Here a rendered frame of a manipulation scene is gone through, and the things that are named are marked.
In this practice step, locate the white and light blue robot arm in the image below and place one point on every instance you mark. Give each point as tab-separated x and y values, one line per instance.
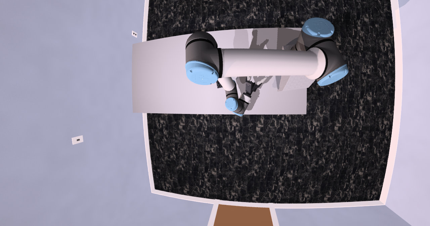
315	55

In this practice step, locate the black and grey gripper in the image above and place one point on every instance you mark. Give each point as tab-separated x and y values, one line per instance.
255	86

